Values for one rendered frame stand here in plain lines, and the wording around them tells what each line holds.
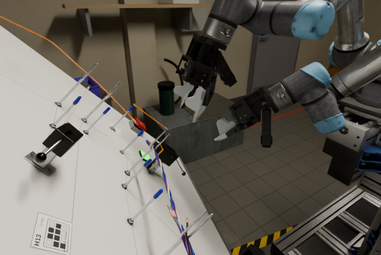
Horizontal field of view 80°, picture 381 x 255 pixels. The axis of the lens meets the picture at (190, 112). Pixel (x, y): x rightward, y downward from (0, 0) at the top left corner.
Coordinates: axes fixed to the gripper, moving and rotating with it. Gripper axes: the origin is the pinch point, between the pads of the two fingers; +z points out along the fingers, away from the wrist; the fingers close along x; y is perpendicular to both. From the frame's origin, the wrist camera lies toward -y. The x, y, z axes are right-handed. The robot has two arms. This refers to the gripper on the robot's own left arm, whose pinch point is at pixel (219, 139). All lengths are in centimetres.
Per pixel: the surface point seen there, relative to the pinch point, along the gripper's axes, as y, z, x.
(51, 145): 14.4, 8.7, 46.5
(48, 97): 30.9, 22.3, 30.1
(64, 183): 8.9, 13.1, 43.9
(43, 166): 12.7, 12.8, 46.0
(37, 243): 3, 9, 53
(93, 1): 170, 72, -119
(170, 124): 26, 72, -130
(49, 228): 4, 10, 51
